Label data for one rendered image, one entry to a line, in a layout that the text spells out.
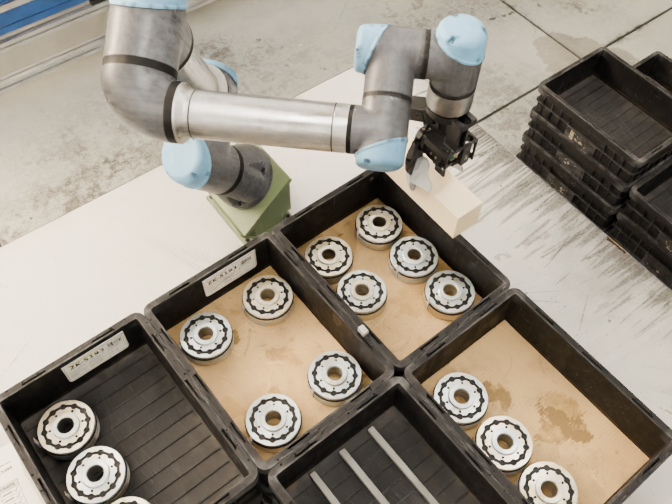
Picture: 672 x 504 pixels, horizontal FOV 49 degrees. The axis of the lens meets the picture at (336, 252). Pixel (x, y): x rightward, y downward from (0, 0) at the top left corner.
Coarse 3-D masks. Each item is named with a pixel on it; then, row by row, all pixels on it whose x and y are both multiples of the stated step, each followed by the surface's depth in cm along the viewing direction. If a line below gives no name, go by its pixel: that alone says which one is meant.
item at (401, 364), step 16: (368, 176) 157; (336, 192) 154; (304, 208) 151; (288, 224) 149; (288, 240) 147; (464, 240) 148; (480, 256) 146; (496, 272) 143; (352, 320) 137; (464, 320) 137; (368, 336) 135; (384, 352) 133; (416, 352) 133; (400, 368) 132
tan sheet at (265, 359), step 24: (240, 288) 152; (216, 312) 149; (240, 312) 149; (240, 336) 146; (264, 336) 146; (288, 336) 146; (312, 336) 146; (240, 360) 143; (264, 360) 143; (288, 360) 143; (312, 360) 143; (216, 384) 140; (240, 384) 140; (264, 384) 140; (288, 384) 140; (240, 408) 137; (312, 408) 138; (336, 408) 138; (264, 456) 132
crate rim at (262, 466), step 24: (264, 240) 147; (216, 264) 143; (312, 288) 141; (144, 312) 137; (336, 312) 138; (168, 336) 134; (360, 336) 137; (384, 360) 132; (216, 408) 127; (240, 432) 124; (312, 432) 125
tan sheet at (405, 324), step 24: (312, 240) 159; (360, 264) 156; (384, 264) 156; (336, 288) 152; (408, 288) 153; (384, 312) 149; (408, 312) 150; (384, 336) 146; (408, 336) 146; (432, 336) 147
